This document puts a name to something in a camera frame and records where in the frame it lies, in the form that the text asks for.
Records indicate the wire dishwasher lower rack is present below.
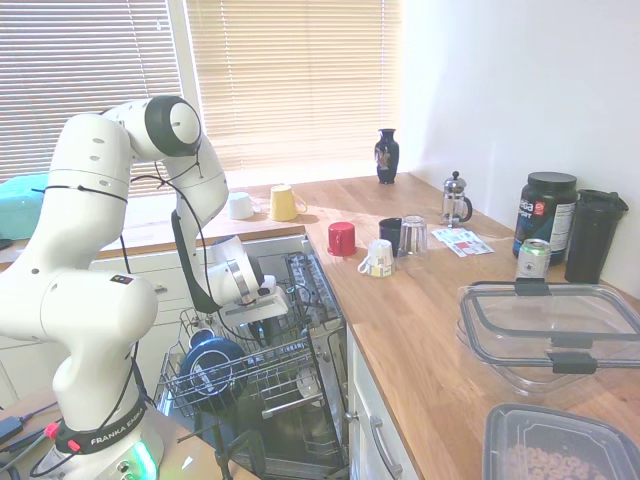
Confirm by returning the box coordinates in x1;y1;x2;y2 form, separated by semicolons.
298;414;350;472

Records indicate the yellow mug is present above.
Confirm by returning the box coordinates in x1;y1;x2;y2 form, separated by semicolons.
269;183;309;223

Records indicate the black protein powder tub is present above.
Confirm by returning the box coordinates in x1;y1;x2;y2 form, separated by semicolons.
512;171;580;264

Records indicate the purple cable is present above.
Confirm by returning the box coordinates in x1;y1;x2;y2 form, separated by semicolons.
0;399;62;441

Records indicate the plain white mug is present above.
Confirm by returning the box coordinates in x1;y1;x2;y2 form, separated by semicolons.
227;191;264;220

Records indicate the white counter cabinet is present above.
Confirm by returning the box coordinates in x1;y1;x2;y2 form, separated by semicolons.
344;324;422;480

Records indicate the clear plastic lidded container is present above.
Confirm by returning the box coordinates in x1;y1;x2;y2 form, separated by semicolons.
454;279;640;397

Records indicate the gray plastic food container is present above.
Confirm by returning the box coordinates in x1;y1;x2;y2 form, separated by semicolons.
482;402;640;480

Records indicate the wire dishwasher rack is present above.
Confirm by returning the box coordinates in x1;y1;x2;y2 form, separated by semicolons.
298;414;350;472
157;304;332;420

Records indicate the glass french press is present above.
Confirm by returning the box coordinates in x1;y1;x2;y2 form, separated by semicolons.
439;170;474;229

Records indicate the dark blue vase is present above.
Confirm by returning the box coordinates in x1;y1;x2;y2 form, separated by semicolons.
374;128;400;186

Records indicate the teal plastic box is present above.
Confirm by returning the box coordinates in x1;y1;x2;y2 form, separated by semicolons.
0;173;51;239

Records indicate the wide window blind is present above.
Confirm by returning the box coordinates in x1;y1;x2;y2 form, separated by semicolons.
185;0;404;174

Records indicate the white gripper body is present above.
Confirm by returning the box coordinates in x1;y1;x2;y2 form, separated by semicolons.
219;292;291;329

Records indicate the black shaker bottle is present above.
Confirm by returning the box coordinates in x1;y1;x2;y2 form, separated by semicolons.
564;188;630;285

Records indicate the dark blue bowl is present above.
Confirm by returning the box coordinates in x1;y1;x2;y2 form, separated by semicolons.
178;335;249;401

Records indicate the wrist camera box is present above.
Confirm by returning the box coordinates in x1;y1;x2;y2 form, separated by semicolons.
256;273;279;301

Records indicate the red mug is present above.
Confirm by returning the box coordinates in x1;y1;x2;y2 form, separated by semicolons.
327;221;359;257

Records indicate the black adapter box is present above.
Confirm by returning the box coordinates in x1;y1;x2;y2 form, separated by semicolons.
0;416;24;442

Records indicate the printed paper leaflet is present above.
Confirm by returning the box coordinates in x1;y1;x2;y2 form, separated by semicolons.
430;227;495;258

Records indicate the black tripod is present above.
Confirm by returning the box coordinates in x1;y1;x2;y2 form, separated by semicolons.
177;414;267;480

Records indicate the wire dishwasher upper rack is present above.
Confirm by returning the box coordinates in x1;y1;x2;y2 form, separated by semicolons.
157;304;332;420

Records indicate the white dish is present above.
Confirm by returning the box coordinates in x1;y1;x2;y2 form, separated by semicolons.
294;369;321;399

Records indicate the metal drawer handle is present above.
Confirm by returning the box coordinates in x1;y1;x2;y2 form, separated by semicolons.
368;415;404;479

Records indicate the dishwasher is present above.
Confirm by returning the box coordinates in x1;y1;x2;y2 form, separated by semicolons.
154;234;352;480

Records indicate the navy mug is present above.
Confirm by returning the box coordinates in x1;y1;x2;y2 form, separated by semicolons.
378;217;405;247

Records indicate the narrow window blind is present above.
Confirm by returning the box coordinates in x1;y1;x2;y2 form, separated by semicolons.
0;0;186;184

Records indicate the green drink can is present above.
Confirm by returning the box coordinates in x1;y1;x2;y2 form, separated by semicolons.
515;238;552;282

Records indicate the dark blue mug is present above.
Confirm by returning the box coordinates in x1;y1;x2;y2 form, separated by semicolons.
188;327;217;349

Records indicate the white patterned mug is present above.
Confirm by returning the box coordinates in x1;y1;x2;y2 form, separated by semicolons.
357;238;397;277

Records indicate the clear faceted glass tumbler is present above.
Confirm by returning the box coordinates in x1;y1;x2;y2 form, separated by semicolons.
397;214;430;259

